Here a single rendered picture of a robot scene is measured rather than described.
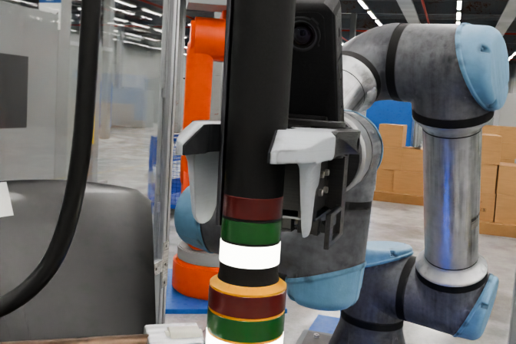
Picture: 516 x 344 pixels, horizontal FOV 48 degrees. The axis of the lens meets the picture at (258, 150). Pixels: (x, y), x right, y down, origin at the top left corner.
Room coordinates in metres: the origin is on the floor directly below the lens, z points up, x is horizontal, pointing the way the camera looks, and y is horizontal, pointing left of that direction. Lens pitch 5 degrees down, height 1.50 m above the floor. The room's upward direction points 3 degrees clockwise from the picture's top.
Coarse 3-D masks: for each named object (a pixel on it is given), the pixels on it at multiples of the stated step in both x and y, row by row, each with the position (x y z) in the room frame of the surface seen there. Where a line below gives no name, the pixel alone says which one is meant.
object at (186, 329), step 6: (168, 330) 0.31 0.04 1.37; (174, 330) 0.30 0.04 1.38; (180, 330) 0.31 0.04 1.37; (186, 330) 0.31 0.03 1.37; (192, 330) 0.31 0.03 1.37; (198, 330) 0.31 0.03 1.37; (174, 336) 0.30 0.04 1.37; (180, 336) 0.30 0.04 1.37; (186, 336) 0.30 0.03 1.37; (192, 336) 0.30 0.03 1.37; (198, 336) 0.30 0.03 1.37
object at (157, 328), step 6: (156, 324) 0.32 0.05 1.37; (162, 324) 0.32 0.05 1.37; (168, 324) 0.32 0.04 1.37; (174, 324) 0.32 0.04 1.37; (180, 324) 0.32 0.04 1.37; (186, 324) 0.32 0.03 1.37; (192, 324) 0.32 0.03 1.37; (144, 330) 0.31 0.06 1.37; (150, 330) 0.31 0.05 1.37; (156, 330) 0.31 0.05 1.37; (162, 330) 0.31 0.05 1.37; (150, 336) 0.30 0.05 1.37; (156, 336) 0.30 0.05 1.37; (162, 336) 0.30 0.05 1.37; (168, 336) 0.30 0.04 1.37; (150, 342) 0.29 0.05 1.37; (156, 342) 0.29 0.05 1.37; (162, 342) 0.29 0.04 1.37; (168, 342) 0.29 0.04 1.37; (174, 342) 0.29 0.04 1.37; (180, 342) 0.30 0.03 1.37; (186, 342) 0.30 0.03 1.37; (192, 342) 0.30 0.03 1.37; (198, 342) 0.30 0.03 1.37; (204, 342) 0.30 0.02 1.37
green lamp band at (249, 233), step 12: (228, 228) 0.31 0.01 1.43; (240, 228) 0.30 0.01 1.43; (252, 228) 0.30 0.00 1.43; (264, 228) 0.30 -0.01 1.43; (276, 228) 0.31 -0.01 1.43; (228, 240) 0.31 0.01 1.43; (240, 240) 0.30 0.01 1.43; (252, 240) 0.30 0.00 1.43; (264, 240) 0.30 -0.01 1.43; (276, 240) 0.31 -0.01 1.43
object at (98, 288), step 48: (48, 192) 0.43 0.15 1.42; (96, 192) 0.45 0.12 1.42; (0, 240) 0.39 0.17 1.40; (48, 240) 0.40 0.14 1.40; (96, 240) 0.41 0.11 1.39; (144, 240) 0.43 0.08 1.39; (0, 288) 0.36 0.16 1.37; (48, 288) 0.37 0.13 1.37; (96, 288) 0.38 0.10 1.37; (144, 288) 0.39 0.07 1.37; (0, 336) 0.34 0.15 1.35; (48, 336) 0.34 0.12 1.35
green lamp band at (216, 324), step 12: (216, 324) 0.30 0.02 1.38; (228, 324) 0.30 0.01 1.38; (240, 324) 0.30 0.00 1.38; (252, 324) 0.30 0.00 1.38; (264, 324) 0.30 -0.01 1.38; (276, 324) 0.31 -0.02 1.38; (228, 336) 0.30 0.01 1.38; (240, 336) 0.30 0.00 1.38; (252, 336) 0.30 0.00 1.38; (264, 336) 0.30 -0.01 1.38; (276, 336) 0.31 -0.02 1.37
